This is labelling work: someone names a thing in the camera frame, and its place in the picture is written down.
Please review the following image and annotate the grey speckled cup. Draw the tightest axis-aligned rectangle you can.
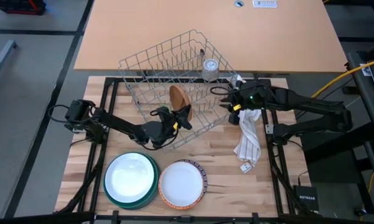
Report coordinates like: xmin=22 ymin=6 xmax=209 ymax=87
xmin=202 ymin=58 xmax=220 ymax=82

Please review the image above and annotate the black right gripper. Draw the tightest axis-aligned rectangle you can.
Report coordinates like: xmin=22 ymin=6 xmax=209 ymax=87
xmin=220 ymin=80 xmax=270 ymax=126

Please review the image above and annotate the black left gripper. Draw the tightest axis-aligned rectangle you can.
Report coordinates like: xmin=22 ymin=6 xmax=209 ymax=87
xmin=157 ymin=104 xmax=194 ymax=139

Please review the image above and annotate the orange patterned deep plate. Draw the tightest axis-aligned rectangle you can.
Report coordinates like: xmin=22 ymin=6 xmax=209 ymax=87
xmin=158 ymin=160 xmax=208 ymax=210

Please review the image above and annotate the white power socket strip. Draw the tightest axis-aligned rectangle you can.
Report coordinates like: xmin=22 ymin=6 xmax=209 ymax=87
xmin=252 ymin=0 xmax=278 ymax=9

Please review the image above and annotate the black side table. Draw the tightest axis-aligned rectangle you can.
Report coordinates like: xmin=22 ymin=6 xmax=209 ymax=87
xmin=347 ymin=51 xmax=374 ymax=200

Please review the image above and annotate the grey wire dish rack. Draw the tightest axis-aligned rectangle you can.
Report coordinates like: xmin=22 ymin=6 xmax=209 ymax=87
xmin=118 ymin=29 xmax=241 ymax=153

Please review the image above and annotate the black aluminium frame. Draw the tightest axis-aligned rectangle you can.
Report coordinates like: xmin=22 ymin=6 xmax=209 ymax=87
xmin=54 ymin=76 xmax=304 ymax=224

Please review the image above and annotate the white plate green rim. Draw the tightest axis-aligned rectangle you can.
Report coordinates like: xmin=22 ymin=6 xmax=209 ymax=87
xmin=103 ymin=151 xmax=161 ymax=210

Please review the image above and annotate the black red toolbox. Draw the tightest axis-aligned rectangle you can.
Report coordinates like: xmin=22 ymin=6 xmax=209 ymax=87
xmin=0 ymin=0 xmax=47 ymax=16

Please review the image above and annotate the white paper label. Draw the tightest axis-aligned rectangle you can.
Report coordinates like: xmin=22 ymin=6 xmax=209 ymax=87
xmin=359 ymin=63 xmax=374 ymax=77

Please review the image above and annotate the brown wooden plate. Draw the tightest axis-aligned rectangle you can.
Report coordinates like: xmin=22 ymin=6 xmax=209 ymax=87
xmin=169 ymin=85 xmax=194 ymax=123

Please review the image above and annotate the black Netgear switch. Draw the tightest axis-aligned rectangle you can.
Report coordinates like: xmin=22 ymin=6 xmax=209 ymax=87
xmin=293 ymin=185 xmax=320 ymax=213

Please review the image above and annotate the grey furniture leg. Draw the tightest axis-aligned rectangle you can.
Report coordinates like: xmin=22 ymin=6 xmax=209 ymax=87
xmin=0 ymin=39 xmax=18 ymax=94

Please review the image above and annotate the white striped dish towel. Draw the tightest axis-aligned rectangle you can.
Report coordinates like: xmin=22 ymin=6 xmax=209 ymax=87
xmin=231 ymin=74 xmax=264 ymax=174

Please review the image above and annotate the light wood desk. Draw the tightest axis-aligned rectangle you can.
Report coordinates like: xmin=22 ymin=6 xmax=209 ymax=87
xmin=73 ymin=0 xmax=348 ymax=75

